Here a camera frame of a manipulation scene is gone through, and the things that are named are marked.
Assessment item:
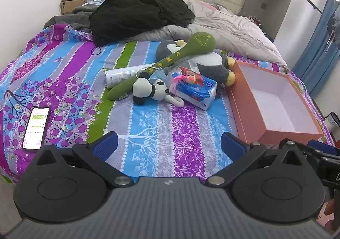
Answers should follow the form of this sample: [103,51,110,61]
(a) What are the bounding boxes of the black rod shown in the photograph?
[295,0,323,14]

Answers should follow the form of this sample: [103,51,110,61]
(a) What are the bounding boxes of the green plush massage stick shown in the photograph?
[108,31,217,101]

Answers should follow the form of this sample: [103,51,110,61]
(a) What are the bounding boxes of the orange box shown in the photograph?
[226,59,324,146]

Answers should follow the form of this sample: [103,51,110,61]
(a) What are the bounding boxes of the smartphone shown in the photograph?
[22,106,51,150]

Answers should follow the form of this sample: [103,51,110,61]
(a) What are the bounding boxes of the white spray can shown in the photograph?
[105,64,154,89]

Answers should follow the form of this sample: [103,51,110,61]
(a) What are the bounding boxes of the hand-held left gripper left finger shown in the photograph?
[34,131,135,187]

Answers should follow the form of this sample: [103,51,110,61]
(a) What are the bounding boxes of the clear plastic packets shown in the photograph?
[170,59,200,75]

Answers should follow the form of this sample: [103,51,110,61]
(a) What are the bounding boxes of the cardboard box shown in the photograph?
[61,0,92,16]

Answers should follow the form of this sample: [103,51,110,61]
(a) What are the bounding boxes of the row of cosmetics bottles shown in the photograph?
[248,15,267,34]

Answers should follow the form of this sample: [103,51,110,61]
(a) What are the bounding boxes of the black garment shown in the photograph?
[88,0,196,46]

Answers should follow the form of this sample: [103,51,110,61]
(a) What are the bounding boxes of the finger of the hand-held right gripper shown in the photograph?
[295,140,340,165]

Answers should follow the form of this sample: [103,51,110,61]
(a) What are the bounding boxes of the blue face mask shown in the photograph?
[135,65,170,83]

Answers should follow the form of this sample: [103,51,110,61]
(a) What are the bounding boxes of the blue tissue pack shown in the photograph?
[174,68,218,111]

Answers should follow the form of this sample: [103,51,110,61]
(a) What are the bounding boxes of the person's right hand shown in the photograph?
[324,200,336,230]

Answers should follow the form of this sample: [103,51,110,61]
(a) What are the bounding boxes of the blue curtain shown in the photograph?
[291,0,340,99]

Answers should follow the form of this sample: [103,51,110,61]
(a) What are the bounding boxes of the panda plush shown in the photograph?
[132,72,185,108]

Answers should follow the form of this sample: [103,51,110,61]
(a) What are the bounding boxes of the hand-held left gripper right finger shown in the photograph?
[206,131,306,186]

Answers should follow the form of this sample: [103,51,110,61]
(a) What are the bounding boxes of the grey penguin plush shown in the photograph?
[155,39,236,86]

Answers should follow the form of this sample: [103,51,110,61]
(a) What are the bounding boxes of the dark grey blanket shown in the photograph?
[43,3,107,32]

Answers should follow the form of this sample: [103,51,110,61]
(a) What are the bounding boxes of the red printed wrapper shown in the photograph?
[179,67,198,80]

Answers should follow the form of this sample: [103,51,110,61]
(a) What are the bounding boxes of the hanging dark garment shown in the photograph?
[327,8,340,51]

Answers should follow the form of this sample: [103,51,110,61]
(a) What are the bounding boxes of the light grey duvet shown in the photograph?
[127,0,287,67]

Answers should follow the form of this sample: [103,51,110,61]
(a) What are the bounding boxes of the floral striped bed sheet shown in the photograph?
[0,23,335,184]

